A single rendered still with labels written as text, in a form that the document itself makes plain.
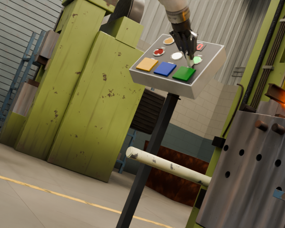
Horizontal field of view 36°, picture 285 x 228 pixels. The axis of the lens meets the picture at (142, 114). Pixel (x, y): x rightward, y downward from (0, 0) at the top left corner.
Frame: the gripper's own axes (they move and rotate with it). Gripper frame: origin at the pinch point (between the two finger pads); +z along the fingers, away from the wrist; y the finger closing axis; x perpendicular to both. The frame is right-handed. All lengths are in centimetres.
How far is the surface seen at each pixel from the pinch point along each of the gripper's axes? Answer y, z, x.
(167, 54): -15.4, 3.7, 3.5
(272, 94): 43.8, -5.4, -13.9
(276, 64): 29.0, 11.3, 19.2
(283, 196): 68, -18, -58
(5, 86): -642, 365, 181
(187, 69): 0.7, 3.0, -3.8
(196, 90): 7.0, 8.2, -9.2
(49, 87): -363, 232, 121
